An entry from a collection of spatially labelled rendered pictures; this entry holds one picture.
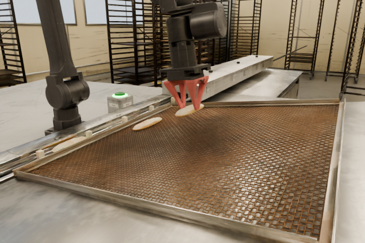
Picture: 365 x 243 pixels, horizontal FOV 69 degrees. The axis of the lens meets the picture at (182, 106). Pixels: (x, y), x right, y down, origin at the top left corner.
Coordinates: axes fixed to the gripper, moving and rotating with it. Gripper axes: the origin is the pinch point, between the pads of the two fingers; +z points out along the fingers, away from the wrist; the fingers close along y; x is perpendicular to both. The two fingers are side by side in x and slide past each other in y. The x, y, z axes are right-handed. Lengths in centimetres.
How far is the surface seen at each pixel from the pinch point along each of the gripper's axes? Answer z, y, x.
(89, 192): 4.3, 3.4, -30.8
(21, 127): 6, -61, -12
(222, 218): 3.1, 23.0, -29.7
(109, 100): 2.0, -44.3, 13.0
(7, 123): 5, -69, -13
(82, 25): -89, -479, 323
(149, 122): 4.2, -12.1, -1.6
